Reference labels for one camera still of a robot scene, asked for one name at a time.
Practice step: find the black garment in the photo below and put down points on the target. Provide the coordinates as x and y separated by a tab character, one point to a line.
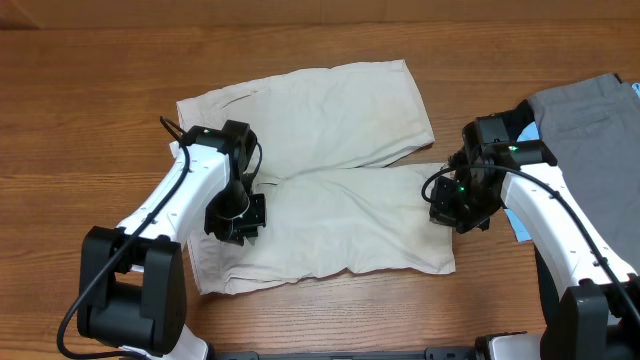
567	107

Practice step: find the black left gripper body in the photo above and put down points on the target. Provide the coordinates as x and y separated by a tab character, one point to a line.
235	212

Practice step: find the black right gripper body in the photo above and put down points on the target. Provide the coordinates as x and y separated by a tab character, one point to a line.
470	204

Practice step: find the beige khaki shorts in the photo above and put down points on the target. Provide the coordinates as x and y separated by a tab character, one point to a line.
338	195

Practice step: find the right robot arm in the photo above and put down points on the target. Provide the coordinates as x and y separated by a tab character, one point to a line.
597	315

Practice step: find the light blue garment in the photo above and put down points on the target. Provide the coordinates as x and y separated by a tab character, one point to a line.
525	145

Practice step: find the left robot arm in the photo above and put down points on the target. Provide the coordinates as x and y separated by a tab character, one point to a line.
132	294

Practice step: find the grey trousers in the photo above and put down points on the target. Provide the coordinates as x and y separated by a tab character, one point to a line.
595	150

